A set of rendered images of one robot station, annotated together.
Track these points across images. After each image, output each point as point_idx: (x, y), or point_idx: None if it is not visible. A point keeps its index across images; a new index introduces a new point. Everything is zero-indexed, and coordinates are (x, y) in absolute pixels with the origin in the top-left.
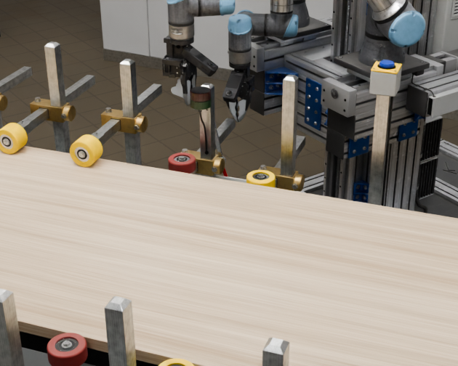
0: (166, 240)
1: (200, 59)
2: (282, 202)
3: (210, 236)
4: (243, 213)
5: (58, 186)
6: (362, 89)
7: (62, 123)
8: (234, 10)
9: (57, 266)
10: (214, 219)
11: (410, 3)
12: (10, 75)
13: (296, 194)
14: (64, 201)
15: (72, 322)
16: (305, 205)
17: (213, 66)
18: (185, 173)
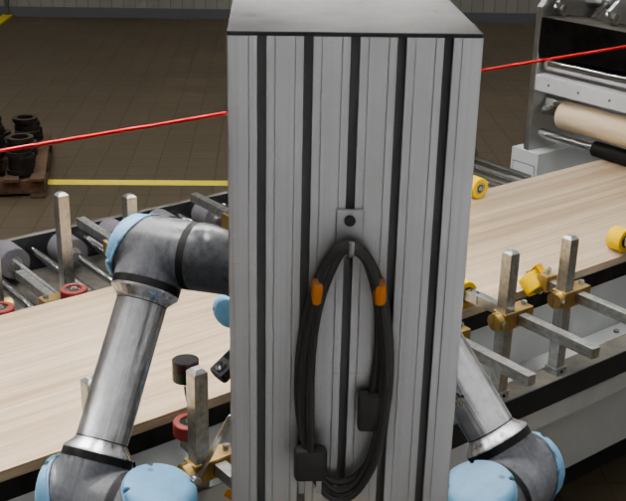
0: (58, 370)
1: (229, 353)
2: (24, 443)
3: (33, 389)
4: (40, 417)
5: (221, 352)
6: None
7: None
8: (217, 319)
9: (92, 324)
10: (54, 400)
11: (66, 462)
12: (507, 359)
13: (26, 458)
14: (188, 348)
15: (20, 315)
16: (0, 453)
17: (217, 368)
18: (158, 415)
